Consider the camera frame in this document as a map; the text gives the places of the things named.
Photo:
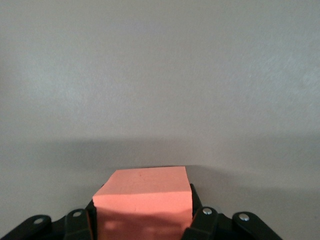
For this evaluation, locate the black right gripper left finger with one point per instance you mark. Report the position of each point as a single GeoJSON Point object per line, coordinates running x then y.
{"type": "Point", "coordinates": [75, 225]}

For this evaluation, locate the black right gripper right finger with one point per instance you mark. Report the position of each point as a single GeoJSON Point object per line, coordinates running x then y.
{"type": "Point", "coordinates": [207, 225]}

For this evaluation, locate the orange foam cube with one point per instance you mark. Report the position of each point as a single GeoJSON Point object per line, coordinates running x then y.
{"type": "Point", "coordinates": [142, 200]}

